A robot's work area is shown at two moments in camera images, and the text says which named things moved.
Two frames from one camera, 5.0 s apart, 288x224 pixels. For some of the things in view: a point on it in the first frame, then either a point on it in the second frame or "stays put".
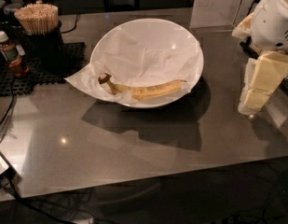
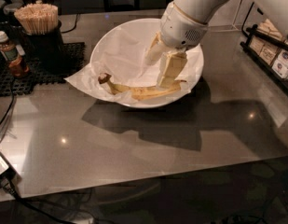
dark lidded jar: x=8 y=16 stays put
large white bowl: x=145 y=63 stays put
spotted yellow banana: x=140 y=91 stays put
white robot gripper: x=271 y=22 → x=180 y=29
